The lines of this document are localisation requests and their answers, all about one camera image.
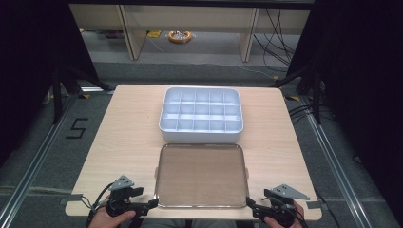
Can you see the yellow object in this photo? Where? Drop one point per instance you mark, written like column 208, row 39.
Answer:
column 154, row 34

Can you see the white compartment storage box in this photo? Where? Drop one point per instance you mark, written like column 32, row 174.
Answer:
column 201, row 114

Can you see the black curtain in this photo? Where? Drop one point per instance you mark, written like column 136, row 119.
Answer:
column 28, row 63
column 364, row 79

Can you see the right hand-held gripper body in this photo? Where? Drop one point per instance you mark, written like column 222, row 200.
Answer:
column 282, row 202

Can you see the grey tape strip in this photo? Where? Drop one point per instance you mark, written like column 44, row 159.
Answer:
column 314, row 205
column 71, row 199

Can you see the person's left hand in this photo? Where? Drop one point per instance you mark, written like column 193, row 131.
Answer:
column 107, row 220

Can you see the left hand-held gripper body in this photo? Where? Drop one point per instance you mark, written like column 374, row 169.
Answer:
column 121, row 197

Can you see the clear plastic lid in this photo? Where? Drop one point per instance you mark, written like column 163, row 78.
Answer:
column 201, row 175

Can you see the black metal stand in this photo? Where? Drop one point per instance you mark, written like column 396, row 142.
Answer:
column 58, row 91
column 315, row 91

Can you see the aluminium floor rail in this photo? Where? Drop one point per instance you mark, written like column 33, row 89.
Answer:
column 34, row 161
column 339, row 171

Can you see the yellow floor tape piece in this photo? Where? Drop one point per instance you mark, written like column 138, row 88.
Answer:
column 84, row 96
column 293, row 98

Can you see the person's right hand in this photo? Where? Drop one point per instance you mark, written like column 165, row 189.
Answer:
column 300, row 211

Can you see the light wooden desk frame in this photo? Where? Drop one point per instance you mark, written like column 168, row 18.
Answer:
column 190, row 17

